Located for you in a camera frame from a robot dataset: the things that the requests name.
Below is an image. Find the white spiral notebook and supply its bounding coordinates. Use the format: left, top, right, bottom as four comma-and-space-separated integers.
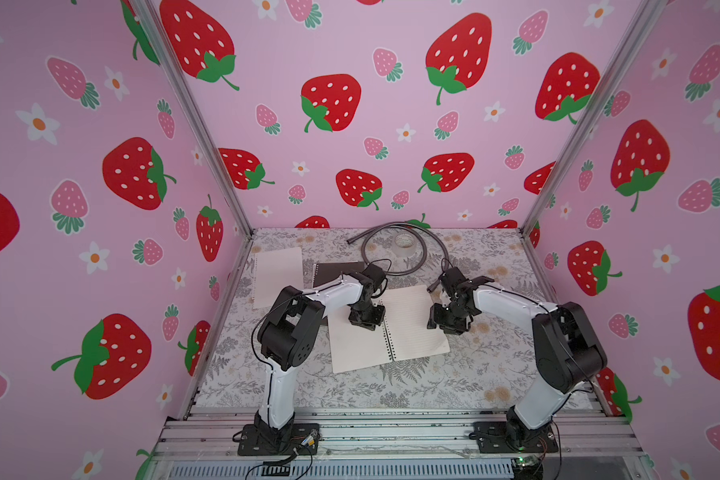
327, 285, 450, 374

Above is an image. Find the torn white notebook page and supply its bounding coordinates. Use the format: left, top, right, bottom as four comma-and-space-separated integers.
253, 247, 304, 309

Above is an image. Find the dark grey spiral notebook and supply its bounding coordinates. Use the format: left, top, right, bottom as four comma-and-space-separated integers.
312, 261, 366, 288

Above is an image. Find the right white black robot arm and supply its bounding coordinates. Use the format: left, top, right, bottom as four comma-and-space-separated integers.
427, 267, 607, 449

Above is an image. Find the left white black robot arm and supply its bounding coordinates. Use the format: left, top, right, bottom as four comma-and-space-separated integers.
254, 264, 386, 443

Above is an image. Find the clear tape roll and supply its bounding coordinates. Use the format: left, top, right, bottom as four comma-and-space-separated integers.
393, 232, 418, 256

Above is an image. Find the grey coiled hose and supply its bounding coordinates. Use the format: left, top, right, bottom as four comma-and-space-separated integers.
346, 221, 451, 292

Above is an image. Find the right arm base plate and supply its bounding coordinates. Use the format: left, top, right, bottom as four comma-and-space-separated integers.
468, 421, 559, 455

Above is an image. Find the aluminium rail frame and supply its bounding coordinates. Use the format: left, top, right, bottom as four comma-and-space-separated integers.
139, 408, 659, 479

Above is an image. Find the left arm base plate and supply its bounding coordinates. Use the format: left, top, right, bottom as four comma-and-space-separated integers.
233, 423, 321, 457

